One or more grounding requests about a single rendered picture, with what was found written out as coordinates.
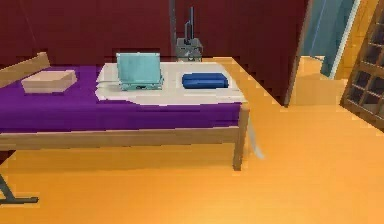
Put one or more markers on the white cloth on bed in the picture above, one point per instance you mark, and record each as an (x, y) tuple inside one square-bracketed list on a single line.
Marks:
[(200, 95)]

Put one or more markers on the blue flat cushion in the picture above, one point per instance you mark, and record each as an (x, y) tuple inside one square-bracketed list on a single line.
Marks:
[(205, 81)]

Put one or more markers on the wooden bed with purple cover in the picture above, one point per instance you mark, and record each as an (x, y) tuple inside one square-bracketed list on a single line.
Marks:
[(100, 116)]

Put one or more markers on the beige pillow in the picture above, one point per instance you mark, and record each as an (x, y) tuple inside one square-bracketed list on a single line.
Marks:
[(50, 81)]

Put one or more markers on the teal room door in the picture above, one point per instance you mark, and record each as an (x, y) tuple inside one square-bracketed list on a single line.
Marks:
[(328, 30)]

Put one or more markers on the brown wooden lattice shelf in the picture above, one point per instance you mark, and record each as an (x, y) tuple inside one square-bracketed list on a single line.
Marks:
[(368, 76)]

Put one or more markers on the dark grey metal leg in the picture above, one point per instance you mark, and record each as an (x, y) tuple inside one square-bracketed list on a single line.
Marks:
[(11, 196)]

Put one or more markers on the grey box with black post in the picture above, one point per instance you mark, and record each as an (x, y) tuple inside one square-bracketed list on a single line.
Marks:
[(189, 48)]

